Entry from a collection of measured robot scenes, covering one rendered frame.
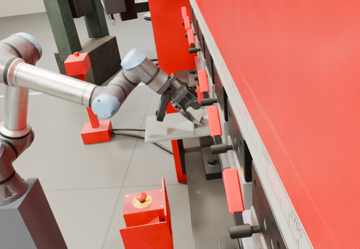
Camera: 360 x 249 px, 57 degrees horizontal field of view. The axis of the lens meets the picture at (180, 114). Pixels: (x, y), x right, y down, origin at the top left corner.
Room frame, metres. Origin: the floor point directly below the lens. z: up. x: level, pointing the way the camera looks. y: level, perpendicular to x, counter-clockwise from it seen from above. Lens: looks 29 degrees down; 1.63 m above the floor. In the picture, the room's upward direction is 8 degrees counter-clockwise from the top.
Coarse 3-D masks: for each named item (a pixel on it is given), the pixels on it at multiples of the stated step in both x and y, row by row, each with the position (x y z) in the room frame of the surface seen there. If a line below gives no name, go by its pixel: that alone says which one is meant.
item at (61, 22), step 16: (48, 0) 4.00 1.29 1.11; (64, 0) 4.04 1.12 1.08; (80, 0) 4.27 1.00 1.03; (96, 0) 4.60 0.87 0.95; (48, 16) 4.03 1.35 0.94; (64, 16) 3.97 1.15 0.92; (80, 16) 4.20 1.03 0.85; (96, 16) 4.55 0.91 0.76; (64, 32) 3.95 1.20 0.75; (96, 32) 4.56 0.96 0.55; (64, 48) 3.98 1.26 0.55; (80, 48) 4.08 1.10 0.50; (96, 48) 4.12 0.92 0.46; (112, 48) 4.43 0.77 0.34; (96, 64) 4.04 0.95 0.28; (112, 64) 4.36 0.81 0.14; (96, 80) 3.97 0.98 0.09
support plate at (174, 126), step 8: (176, 112) 1.16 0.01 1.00; (152, 120) 1.12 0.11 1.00; (168, 120) 1.11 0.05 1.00; (176, 120) 1.10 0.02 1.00; (184, 120) 1.09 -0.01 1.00; (152, 128) 1.07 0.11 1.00; (160, 128) 1.06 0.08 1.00; (168, 128) 1.05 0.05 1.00; (176, 128) 1.04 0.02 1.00; (184, 128) 1.04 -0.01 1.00; (192, 128) 1.03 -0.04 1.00; (208, 128) 1.01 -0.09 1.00; (152, 136) 1.01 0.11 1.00; (160, 136) 1.00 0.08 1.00; (168, 136) 1.00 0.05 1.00; (176, 136) 0.99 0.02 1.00; (184, 136) 0.98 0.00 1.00; (192, 136) 0.98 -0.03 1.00; (200, 136) 0.98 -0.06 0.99
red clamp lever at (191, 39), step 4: (188, 32) 1.17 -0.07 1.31; (192, 32) 1.17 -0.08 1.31; (188, 36) 1.16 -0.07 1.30; (192, 36) 1.16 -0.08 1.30; (192, 40) 1.14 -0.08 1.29; (192, 44) 1.14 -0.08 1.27; (192, 48) 1.12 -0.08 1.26; (196, 48) 1.12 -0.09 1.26; (192, 52) 1.11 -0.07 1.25; (196, 52) 1.12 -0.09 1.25
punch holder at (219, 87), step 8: (216, 72) 0.70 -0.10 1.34; (216, 80) 0.72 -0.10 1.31; (216, 88) 0.73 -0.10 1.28; (224, 88) 0.62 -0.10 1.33; (216, 96) 0.75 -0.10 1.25; (224, 96) 0.62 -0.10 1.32; (216, 104) 0.73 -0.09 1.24; (224, 104) 0.62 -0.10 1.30; (224, 112) 0.62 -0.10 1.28; (224, 120) 0.63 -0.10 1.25; (224, 128) 0.62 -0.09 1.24; (224, 136) 0.62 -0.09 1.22
